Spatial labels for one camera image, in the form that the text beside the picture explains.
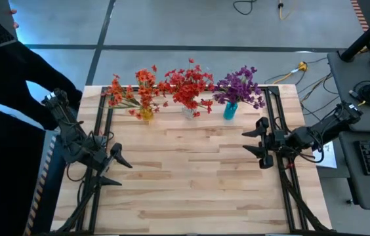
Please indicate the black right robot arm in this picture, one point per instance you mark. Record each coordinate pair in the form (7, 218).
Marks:
(329, 126)

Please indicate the orange artificial flower bunch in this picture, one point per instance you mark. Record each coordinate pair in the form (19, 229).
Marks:
(145, 80)
(117, 93)

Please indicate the person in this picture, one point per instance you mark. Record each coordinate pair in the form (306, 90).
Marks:
(8, 72)

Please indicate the clear cut glass vase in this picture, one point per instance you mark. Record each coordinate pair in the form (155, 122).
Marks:
(189, 112)

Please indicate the purple artificial flower bunch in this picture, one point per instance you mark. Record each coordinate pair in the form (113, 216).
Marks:
(237, 83)
(257, 98)

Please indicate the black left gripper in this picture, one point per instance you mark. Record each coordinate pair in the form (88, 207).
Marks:
(99, 154)

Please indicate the black aluminium rig frame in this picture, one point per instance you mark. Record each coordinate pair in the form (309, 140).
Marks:
(268, 103)

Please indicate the yellow ribbed glass vase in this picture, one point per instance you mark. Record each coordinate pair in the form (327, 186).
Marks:
(146, 114)

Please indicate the black diagonal post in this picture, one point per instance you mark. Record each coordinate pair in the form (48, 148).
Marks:
(365, 34)

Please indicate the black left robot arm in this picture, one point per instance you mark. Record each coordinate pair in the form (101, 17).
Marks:
(70, 131)

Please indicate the black cabinet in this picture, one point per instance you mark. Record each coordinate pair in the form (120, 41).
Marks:
(4, 196)

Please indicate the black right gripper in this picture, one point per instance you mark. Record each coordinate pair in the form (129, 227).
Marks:
(278, 141)

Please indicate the person's hand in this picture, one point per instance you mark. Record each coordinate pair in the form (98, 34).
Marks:
(14, 13)

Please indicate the blue patterned glass vase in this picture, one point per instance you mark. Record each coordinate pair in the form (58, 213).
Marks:
(230, 112)

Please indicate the white paper sheet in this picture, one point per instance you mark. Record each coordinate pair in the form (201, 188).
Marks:
(327, 159)

